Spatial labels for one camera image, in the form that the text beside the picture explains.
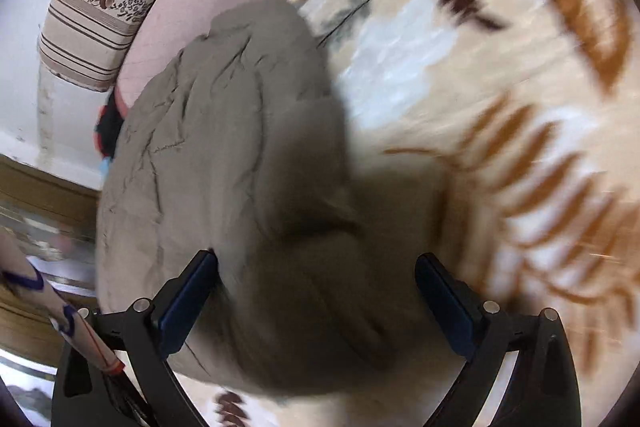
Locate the leaf print fleece blanket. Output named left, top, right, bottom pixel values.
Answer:
left=190, top=0, right=640, bottom=427

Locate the grey quilted hooded jacket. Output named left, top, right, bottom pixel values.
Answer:
left=95, top=0, right=451, bottom=400

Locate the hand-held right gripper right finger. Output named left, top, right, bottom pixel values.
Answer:
left=415, top=253, right=583, bottom=427

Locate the red and blue garment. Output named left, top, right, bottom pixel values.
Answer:
left=95, top=102, right=126, bottom=158

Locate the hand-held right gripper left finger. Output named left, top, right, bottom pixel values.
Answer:
left=52, top=249, right=218, bottom=427

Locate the person's left forearm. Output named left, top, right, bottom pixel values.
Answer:
left=0, top=232, right=126, bottom=373

